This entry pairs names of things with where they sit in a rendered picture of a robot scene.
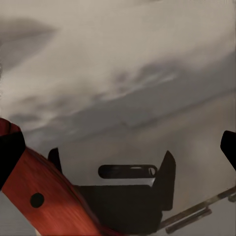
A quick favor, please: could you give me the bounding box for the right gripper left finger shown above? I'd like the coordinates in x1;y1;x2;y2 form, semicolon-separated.
0;131;26;190

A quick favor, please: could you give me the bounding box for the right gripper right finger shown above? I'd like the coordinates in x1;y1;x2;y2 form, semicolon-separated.
220;131;236;170

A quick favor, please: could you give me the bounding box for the parer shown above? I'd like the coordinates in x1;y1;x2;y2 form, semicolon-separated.
0;118;113;236

